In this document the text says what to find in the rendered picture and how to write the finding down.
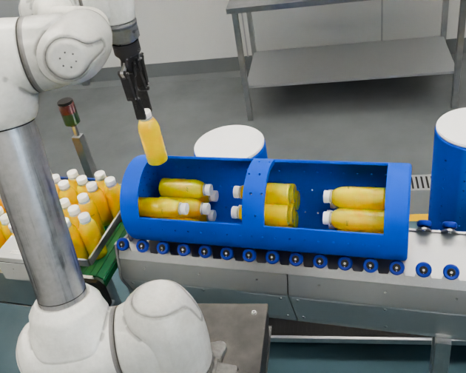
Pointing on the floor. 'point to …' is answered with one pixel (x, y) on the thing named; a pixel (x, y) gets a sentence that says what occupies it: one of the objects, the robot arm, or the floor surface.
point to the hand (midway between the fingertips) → (142, 105)
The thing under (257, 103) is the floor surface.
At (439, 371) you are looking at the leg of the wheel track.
